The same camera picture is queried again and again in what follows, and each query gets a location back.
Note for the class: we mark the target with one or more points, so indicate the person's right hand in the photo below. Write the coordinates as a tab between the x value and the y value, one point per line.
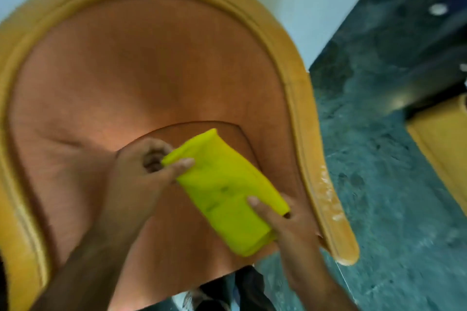
292	227

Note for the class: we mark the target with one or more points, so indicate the person's left hand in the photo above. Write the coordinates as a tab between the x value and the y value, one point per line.
133	183

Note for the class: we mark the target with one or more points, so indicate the person's right thumb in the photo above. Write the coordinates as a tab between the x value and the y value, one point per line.
263	210

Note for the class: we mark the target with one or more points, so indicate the person's left thumb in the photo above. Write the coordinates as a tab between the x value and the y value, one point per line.
171	172

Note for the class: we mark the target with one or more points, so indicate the yellow cloth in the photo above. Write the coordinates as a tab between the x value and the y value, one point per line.
222	190

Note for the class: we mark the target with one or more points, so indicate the person's right forearm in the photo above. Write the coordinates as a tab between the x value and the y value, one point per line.
317	289

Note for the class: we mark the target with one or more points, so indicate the person's left forearm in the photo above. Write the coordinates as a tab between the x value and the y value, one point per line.
78	270

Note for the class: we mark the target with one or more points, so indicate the orange upholstered wooden armchair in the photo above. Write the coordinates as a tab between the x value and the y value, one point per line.
153	103

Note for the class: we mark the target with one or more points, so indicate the person's dark trouser leg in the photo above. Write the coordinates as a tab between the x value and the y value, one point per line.
237	290

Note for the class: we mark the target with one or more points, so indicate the person's shoe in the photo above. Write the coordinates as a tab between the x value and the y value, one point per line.
195	301

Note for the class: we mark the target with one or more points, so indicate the yellow wooden furniture piece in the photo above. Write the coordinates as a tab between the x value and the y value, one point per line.
443	146

